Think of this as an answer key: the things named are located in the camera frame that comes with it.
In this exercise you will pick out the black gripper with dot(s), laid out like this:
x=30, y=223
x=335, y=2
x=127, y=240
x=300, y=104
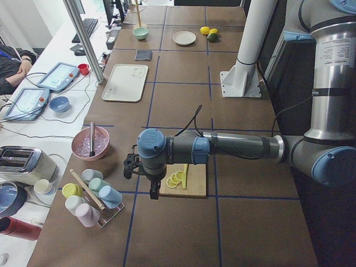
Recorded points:
x=153, y=178

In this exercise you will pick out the cream round plate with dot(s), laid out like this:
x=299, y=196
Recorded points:
x=184, y=38

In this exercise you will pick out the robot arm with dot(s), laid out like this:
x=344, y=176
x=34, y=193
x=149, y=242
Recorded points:
x=325, y=152

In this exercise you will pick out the person forearm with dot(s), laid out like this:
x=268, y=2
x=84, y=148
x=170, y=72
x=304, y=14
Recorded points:
x=15, y=65

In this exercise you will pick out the white bear tray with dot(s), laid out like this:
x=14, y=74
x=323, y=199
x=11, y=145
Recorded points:
x=125, y=83

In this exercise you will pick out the lemon slice middle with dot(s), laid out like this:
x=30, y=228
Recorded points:
x=175, y=179

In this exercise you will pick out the yellow plastic knife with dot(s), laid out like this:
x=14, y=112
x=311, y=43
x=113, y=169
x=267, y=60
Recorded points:
x=184, y=176

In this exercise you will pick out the wooden cutting board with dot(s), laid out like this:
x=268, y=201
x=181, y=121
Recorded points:
x=196, y=181

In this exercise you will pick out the light blue cup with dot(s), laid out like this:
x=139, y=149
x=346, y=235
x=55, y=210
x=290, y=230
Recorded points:
x=110, y=196

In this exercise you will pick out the mint green cup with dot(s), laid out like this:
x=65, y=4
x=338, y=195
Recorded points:
x=96, y=184

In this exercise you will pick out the grey blue cup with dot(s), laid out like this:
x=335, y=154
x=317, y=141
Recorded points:
x=89, y=174

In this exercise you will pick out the pink cup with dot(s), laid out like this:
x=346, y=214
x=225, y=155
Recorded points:
x=87, y=214

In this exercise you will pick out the white cup in rack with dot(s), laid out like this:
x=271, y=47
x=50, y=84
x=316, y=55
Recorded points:
x=73, y=202

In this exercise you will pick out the pink bowl with ice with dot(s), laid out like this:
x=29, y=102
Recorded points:
x=81, y=144

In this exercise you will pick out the yellow cup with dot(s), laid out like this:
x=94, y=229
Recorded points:
x=71, y=189

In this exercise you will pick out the paper cup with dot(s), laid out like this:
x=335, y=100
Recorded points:
x=44, y=187

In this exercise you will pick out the blue bowl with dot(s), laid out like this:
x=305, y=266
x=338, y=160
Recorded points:
x=60, y=104

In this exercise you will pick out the silver toaster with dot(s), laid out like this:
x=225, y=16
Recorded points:
x=26, y=164

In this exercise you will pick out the grey folded cloth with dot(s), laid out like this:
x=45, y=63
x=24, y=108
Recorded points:
x=143, y=55

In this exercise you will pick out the red mug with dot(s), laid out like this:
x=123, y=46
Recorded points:
x=83, y=69

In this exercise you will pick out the blue lid container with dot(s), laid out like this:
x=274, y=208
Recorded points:
x=13, y=198

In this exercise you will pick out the teach pendant far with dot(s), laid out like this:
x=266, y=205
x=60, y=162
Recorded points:
x=59, y=77

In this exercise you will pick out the teach pendant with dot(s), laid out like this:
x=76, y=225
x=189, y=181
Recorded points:
x=59, y=77
x=28, y=105

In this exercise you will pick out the black box with label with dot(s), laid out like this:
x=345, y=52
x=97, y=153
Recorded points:
x=111, y=38

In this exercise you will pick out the teach pendant near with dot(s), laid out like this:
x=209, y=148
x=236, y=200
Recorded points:
x=28, y=105

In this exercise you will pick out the black computer mouse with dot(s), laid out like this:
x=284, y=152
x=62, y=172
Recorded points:
x=80, y=52

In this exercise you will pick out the mint green bowl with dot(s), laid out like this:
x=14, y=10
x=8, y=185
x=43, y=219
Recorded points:
x=140, y=33

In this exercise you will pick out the green avocado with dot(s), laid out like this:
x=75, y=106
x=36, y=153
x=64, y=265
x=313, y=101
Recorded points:
x=212, y=38

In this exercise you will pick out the yellow lemon outer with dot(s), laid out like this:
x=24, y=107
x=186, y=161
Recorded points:
x=205, y=30

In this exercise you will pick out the yellow lemon near avocado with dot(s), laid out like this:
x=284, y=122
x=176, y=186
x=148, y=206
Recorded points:
x=214, y=31

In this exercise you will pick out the black keyboard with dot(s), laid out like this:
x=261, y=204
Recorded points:
x=89, y=25

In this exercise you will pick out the wooden mug tree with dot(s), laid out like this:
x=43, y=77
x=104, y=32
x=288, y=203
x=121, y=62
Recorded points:
x=139, y=23

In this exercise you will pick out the white wire cup rack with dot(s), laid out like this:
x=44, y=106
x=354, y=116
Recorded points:
x=105, y=215

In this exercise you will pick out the metal scoop handle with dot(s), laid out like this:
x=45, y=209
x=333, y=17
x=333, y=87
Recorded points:
x=92, y=139

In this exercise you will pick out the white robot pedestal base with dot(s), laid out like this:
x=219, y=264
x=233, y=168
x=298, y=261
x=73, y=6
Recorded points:
x=242, y=79

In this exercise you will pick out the aluminium frame post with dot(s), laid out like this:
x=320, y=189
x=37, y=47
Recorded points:
x=85, y=41

